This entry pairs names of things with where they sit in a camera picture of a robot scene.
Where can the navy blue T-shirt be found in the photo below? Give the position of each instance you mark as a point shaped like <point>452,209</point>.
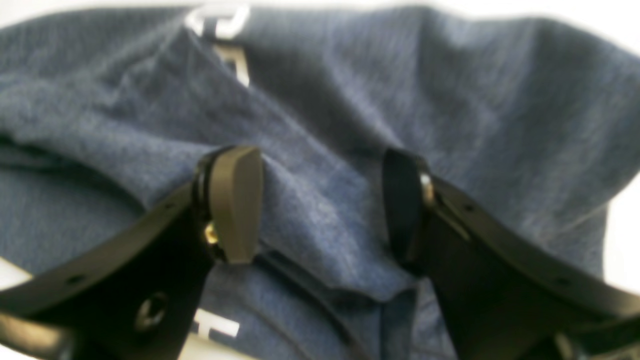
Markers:
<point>104,112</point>

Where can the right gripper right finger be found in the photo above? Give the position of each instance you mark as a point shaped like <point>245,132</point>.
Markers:
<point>501,297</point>

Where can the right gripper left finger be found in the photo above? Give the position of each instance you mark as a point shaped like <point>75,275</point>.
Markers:
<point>135,296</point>

